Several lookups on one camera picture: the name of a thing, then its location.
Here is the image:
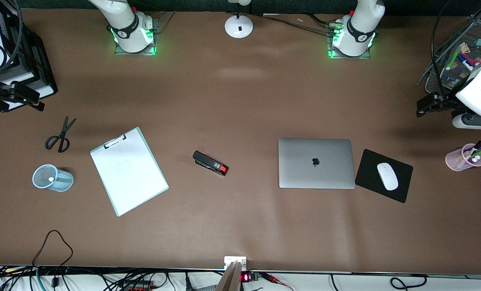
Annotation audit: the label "silver laptop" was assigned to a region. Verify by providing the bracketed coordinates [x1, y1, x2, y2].
[278, 138, 356, 190]

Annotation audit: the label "blue and white marker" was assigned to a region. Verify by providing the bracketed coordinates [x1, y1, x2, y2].
[458, 54, 475, 72]

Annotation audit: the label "black stacked paper tray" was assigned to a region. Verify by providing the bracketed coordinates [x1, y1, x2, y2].
[0, 8, 58, 112]

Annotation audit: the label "green pen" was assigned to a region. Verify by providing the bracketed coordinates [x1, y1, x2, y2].
[445, 44, 462, 72]

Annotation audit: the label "pink translucent pen cup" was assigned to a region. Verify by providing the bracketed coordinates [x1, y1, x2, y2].
[445, 143, 481, 172]

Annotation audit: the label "white computer mouse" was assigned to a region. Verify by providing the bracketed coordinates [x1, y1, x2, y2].
[377, 162, 399, 191]

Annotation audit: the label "light blue mesh pen cup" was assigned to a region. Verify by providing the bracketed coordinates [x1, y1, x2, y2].
[32, 164, 74, 192]

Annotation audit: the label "black mouse pad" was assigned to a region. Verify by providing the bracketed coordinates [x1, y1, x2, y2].
[354, 149, 414, 203]

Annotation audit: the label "white paper sheet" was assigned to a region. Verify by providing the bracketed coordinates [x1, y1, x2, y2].
[92, 130, 167, 215]

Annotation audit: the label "light green clipboard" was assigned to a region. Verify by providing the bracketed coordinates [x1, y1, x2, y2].
[90, 127, 169, 217]

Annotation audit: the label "black stapler with red tip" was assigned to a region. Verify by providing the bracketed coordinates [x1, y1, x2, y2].
[192, 150, 229, 177]

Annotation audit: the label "white lamp base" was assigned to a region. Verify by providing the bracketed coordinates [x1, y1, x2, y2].
[224, 0, 254, 39]

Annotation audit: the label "black handled scissors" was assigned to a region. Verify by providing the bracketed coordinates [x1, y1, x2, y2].
[45, 116, 77, 153]

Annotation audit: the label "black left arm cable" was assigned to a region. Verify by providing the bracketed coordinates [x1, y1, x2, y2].
[430, 0, 458, 98]

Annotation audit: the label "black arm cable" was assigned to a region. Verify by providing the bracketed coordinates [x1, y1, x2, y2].
[430, 0, 458, 98]
[0, 0, 23, 74]

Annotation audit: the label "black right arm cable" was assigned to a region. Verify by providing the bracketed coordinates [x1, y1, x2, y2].
[0, 0, 23, 74]

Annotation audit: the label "black wire mesh tray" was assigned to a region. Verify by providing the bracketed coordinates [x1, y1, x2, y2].
[418, 15, 481, 97]

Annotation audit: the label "clear left arm base plate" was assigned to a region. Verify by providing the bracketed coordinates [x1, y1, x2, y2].
[327, 20, 372, 60]

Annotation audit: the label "thin black looped cable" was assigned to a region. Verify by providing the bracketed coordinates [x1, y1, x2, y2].
[32, 230, 74, 268]

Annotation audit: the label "black cables behind lamp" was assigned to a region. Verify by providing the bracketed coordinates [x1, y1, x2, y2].
[261, 13, 337, 36]

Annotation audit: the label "clear right arm base plate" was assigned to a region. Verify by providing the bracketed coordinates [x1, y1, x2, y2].
[114, 11, 175, 56]

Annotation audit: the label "black coiled cable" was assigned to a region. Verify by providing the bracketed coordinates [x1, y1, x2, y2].
[389, 274, 429, 291]

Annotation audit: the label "teal cable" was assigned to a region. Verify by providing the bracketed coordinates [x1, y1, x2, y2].
[35, 267, 48, 291]

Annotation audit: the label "black cable bundle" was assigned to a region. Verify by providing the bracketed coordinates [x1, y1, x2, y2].
[0, 265, 221, 291]

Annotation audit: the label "red cable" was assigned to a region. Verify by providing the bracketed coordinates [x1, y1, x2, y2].
[261, 272, 294, 291]

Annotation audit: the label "white box with grey post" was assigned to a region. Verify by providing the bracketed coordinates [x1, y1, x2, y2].
[215, 256, 248, 291]

